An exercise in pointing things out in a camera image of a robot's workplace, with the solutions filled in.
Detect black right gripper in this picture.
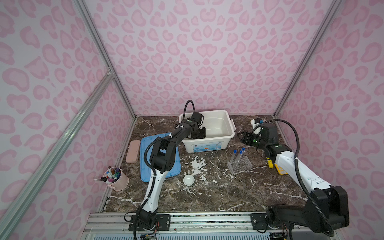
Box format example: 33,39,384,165
236,130,269,150

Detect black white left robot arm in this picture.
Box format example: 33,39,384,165
130,100,207,232

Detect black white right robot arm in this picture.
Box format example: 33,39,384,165
239,118,350,237

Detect white plastic storage bin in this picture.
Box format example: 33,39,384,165
182,110,236,153

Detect clear test tube rack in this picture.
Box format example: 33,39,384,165
227,156,253,174

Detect yellow calculator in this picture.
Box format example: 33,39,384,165
275,164,287,175

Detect white ceramic mortar bowl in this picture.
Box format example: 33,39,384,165
183,175,195,187

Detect blue plastic bin lid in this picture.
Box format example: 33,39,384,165
140,133,182,183

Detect pink pencil case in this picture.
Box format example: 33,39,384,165
126,140,141,164

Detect pink pen holder cup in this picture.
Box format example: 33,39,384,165
94,166,129,191

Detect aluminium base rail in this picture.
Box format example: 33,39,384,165
81,212,325,240

